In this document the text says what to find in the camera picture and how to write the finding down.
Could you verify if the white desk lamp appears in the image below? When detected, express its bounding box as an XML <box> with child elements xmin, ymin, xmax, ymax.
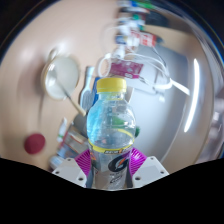
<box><xmin>99</xmin><ymin>53</ymin><xmax>201</xmax><ymax>134</ymax></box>

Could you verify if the beige spoon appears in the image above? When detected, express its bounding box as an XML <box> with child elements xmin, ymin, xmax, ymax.
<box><xmin>54</xmin><ymin>74</ymin><xmax>87</xmax><ymax>117</ymax></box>

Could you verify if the white green marker pen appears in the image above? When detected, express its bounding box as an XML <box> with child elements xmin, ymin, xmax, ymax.
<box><xmin>57</xmin><ymin>117</ymin><xmax>69</xmax><ymax>143</ymax></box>

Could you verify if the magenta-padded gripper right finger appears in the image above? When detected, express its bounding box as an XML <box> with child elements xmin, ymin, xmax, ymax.
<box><xmin>128</xmin><ymin>147</ymin><xmax>170</xmax><ymax>188</ymax></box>

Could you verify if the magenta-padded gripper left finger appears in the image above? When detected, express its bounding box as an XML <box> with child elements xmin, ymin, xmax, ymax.
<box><xmin>51</xmin><ymin>148</ymin><xmax>94</xmax><ymax>188</ymax></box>

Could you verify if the flat round red coaster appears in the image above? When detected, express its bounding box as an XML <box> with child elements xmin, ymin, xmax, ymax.
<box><xmin>23</xmin><ymin>133</ymin><xmax>47</xmax><ymax>155</ymax></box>

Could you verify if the clear yellow-capped drink bottle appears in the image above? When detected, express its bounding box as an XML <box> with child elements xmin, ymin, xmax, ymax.
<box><xmin>86</xmin><ymin>77</ymin><xmax>137</xmax><ymax>191</ymax></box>

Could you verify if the pink packet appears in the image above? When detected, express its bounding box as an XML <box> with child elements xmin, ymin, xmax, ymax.
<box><xmin>109</xmin><ymin>58</ymin><xmax>145</xmax><ymax>80</ymax></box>

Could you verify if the red and white canister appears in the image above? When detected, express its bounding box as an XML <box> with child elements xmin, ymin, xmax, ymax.
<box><xmin>130</xmin><ymin>29</ymin><xmax>158</xmax><ymax>48</ymax></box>

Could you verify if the cream cup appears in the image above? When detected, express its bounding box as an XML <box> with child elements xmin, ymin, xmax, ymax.
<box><xmin>40</xmin><ymin>49</ymin><xmax>82</xmax><ymax>101</ymax></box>

